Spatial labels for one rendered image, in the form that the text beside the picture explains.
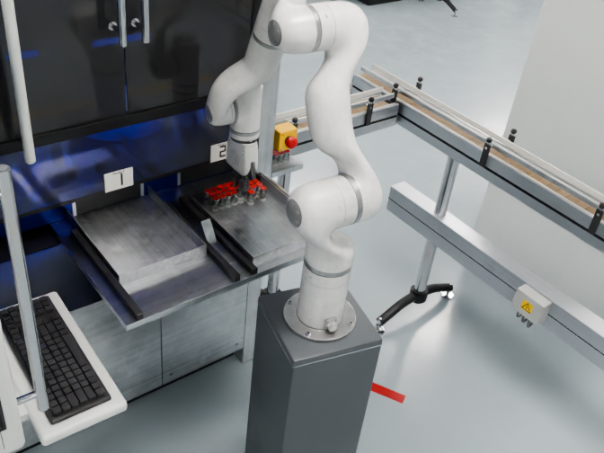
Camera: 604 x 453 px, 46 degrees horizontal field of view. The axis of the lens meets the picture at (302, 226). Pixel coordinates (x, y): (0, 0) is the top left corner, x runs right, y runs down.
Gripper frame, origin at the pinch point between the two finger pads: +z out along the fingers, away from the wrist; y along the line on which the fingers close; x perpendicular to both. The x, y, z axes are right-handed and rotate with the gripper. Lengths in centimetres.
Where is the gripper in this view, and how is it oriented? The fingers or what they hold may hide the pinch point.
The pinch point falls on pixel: (241, 182)
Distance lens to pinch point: 207.3
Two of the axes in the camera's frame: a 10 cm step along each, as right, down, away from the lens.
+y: 6.0, 5.2, -6.1
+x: 8.0, -2.9, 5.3
